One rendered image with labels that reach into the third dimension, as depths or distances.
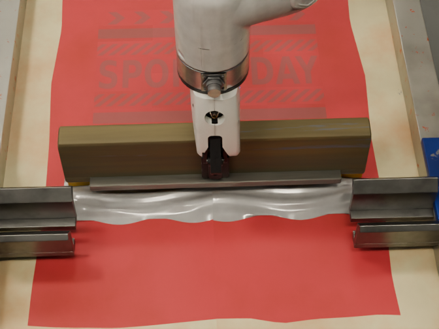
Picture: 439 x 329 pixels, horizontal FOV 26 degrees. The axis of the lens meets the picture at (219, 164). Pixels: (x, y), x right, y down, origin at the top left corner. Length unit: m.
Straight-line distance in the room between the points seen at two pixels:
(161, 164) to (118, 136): 0.06
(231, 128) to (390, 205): 0.22
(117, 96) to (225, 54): 0.34
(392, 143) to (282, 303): 0.27
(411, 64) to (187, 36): 0.42
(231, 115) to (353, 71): 0.34
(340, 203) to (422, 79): 0.21
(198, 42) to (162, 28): 0.41
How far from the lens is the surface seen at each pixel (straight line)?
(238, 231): 1.12
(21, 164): 1.20
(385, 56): 1.31
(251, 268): 1.09
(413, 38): 1.29
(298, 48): 1.31
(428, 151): 1.16
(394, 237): 1.08
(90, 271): 1.10
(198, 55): 0.94
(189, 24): 0.91
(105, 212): 1.14
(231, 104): 0.98
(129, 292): 1.08
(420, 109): 1.21
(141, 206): 1.14
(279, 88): 1.26
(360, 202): 1.10
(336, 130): 1.09
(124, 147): 1.08
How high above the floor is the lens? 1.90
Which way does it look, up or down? 53 degrees down
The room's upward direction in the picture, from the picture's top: straight up
